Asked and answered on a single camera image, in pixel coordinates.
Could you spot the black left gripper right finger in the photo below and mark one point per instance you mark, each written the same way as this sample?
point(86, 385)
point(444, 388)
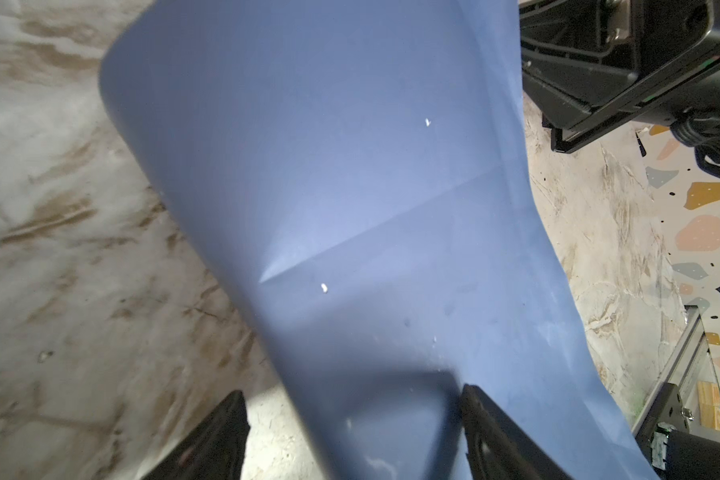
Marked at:
point(497, 448)

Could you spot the blue wrapping paper sheet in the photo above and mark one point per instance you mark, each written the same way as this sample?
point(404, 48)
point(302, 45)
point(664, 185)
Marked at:
point(354, 174)

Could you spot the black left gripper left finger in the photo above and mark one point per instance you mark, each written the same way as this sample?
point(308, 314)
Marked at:
point(214, 449)

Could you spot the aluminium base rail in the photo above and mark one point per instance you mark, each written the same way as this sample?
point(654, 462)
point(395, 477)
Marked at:
point(675, 400)

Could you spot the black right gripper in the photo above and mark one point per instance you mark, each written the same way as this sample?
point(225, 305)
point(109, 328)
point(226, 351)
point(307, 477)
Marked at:
point(593, 66)

